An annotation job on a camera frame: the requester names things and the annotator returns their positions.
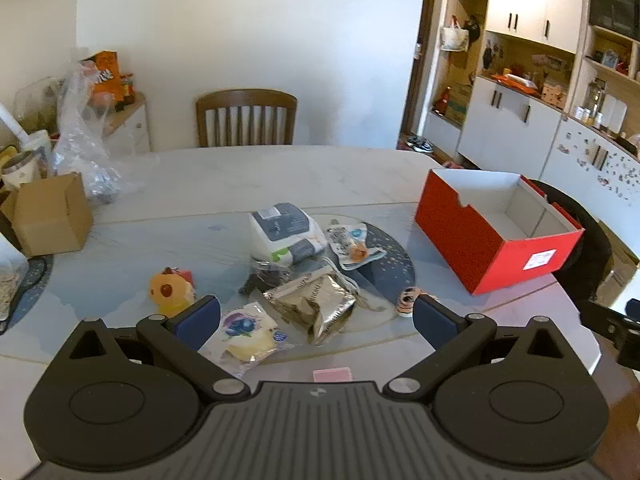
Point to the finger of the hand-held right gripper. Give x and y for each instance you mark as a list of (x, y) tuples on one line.
[(617, 327)]

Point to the yellow plush toy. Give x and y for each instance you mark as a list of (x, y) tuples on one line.
[(170, 290)]

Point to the red bottle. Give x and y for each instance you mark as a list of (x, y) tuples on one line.
[(443, 102)]

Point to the clear plastic bag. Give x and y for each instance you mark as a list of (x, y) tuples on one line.
[(85, 145)]

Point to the grey sneakers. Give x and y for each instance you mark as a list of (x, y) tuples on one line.
[(420, 144)]

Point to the white marble desktop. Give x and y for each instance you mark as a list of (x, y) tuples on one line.
[(210, 185)]

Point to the pink card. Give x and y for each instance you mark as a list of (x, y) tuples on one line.
[(332, 375)]

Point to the orange tray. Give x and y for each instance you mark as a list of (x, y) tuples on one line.
[(515, 82)]

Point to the white wall cabinet unit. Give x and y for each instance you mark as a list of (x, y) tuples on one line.
[(515, 115)]

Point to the orange snack bag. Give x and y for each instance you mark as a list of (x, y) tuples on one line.
[(107, 77)]

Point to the white and grey tissue pack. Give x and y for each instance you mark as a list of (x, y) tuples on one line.
[(282, 232)]

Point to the brown cardboard box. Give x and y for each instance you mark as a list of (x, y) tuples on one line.
[(50, 215)]

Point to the clear packet of dark tea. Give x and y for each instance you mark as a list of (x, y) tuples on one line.
[(262, 277)]

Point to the cartoon print snack packet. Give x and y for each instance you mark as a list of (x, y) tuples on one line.
[(352, 245)]

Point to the red lidded jar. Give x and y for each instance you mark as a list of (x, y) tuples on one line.
[(128, 89)]

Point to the clear bag of oats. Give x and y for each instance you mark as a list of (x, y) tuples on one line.
[(10, 280)]

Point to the silver foil packet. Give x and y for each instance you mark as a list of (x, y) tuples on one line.
[(312, 305)]

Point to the blueberry print snack packet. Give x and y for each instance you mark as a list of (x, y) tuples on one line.
[(247, 332)]

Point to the dark patterned placemat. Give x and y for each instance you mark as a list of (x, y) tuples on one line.
[(30, 280)]

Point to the brown wooden chair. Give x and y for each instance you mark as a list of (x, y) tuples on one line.
[(245, 115)]

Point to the red cardboard box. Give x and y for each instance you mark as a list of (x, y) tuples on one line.
[(460, 230)]

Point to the hanging tote bag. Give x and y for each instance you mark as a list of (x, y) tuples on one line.
[(454, 37)]

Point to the small tiger striped toy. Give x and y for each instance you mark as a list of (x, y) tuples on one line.
[(406, 302)]

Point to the white mug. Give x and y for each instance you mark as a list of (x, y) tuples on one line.
[(22, 170)]

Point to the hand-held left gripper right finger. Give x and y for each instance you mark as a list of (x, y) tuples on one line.
[(434, 321)]

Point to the small white side cabinet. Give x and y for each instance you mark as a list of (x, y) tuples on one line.
[(127, 127)]

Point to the black chair with dark coat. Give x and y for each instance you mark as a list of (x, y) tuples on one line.
[(585, 250)]

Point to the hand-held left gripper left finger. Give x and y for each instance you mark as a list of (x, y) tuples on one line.
[(200, 317)]

